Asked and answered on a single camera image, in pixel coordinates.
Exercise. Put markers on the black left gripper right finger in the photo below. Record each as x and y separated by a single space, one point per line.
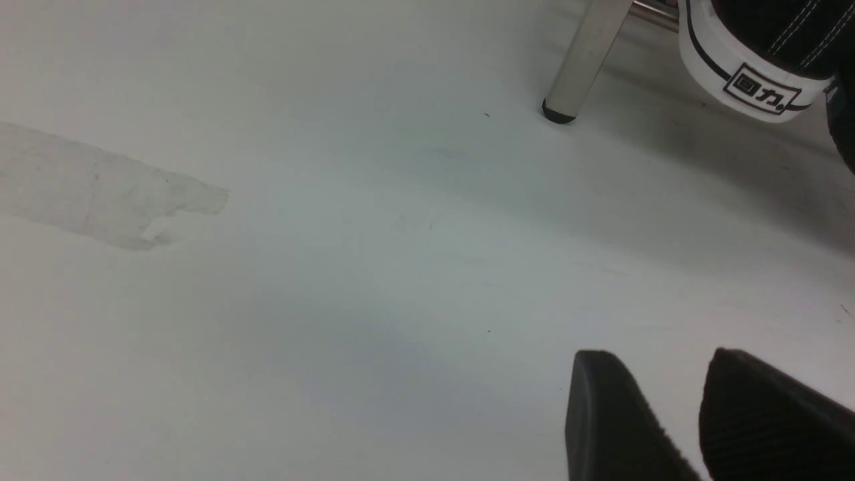
758 423

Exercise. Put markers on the stainless steel shoe rack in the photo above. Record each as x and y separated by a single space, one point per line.
592 41

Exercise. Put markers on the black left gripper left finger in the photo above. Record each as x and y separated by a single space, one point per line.
610 432

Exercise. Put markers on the black canvas sneaker far left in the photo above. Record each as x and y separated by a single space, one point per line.
769 60

